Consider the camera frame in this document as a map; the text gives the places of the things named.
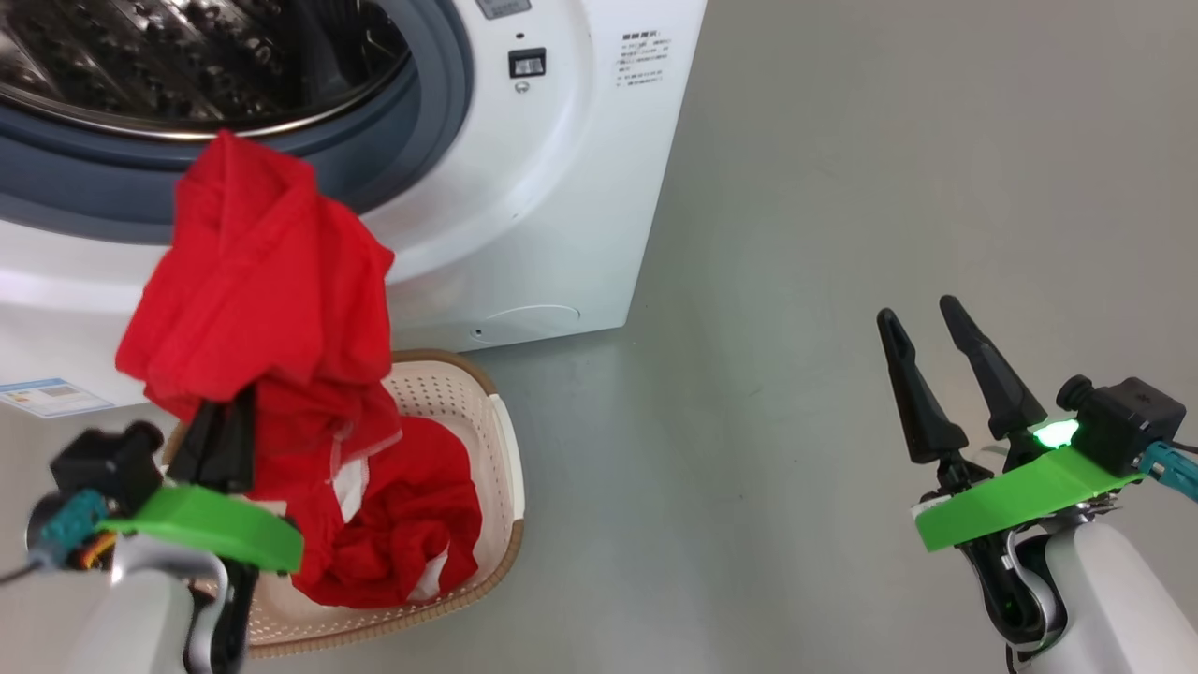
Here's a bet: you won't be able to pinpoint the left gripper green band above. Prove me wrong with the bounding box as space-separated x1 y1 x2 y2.
96 386 305 674

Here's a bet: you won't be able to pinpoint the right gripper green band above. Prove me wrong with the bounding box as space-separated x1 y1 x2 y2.
876 295 1147 647

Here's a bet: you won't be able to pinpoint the plain red garment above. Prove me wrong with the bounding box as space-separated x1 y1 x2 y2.
115 129 405 506

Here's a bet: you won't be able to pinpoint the red garment white stripes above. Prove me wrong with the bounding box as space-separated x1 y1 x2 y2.
251 417 484 609

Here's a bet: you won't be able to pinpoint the cream perforated laundry basket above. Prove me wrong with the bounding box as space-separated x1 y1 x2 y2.
164 350 525 658

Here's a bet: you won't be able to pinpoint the steel washing drum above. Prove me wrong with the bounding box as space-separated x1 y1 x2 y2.
0 0 417 141

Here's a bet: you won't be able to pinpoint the white washing machine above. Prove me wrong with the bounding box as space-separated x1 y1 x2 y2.
0 0 709 418

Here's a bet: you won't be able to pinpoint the blue energy label sticker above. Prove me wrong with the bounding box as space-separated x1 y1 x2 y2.
0 377 115 419

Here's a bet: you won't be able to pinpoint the round filter cover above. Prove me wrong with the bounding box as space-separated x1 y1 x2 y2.
468 305 581 340

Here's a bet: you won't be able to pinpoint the teal connector with black cable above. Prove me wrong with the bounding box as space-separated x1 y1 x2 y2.
0 491 111 586

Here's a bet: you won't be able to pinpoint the teal right camera connector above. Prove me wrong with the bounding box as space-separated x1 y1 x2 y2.
1137 438 1198 502

